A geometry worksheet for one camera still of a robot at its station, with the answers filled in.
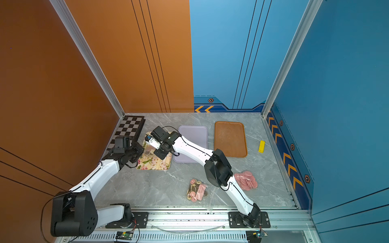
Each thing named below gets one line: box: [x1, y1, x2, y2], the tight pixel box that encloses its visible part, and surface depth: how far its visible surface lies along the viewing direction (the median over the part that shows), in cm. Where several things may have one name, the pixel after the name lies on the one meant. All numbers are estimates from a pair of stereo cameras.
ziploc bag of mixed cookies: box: [186, 177, 217, 211], surface depth 81 cm
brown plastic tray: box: [214, 121, 248, 158], surface depth 109 cm
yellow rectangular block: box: [257, 140, 266, 154], surface depth 102 cm
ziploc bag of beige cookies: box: [142, 139, 157, 159], surface depth 88 cm
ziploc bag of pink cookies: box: [234, 170, 258, 191], surface depth 84 cm
